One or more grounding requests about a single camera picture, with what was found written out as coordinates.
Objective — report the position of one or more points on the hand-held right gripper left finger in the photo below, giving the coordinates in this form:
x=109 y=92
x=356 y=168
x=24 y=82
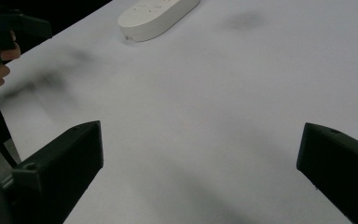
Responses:
x=65 y=165

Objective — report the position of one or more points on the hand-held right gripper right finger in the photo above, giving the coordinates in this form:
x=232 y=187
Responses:
x=341 y=165

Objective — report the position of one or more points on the white power strip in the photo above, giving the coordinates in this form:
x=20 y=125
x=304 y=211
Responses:
x=155 y=17

